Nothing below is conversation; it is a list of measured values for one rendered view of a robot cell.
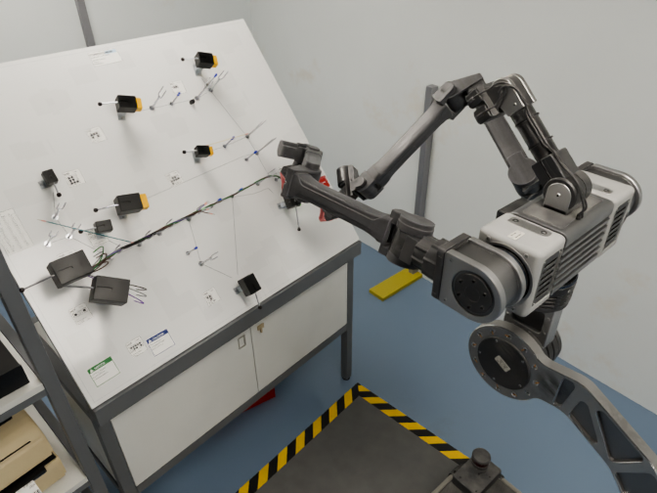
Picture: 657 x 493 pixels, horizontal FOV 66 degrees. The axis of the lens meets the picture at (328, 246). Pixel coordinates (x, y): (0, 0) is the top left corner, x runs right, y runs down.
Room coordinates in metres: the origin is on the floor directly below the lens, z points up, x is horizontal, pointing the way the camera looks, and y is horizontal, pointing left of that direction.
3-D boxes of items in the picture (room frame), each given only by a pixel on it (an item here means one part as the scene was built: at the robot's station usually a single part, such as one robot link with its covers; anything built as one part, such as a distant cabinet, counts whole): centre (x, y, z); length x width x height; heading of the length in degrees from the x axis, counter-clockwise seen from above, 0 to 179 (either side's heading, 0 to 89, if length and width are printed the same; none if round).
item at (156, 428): (1.20, 0.49, 0.60); 0.55 x 0.02 x 0.39; 137
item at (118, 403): (1.38, 0.28, 0.83); 1.18 x 0.06 x 0.06; 137
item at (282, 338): (1.60, 0.11, 0.60); 0.55 x 0.03 x 0.39; 137
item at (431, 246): (0.83, -0.22, 1.45); 0.09 x 0.08 x 0.12; 130
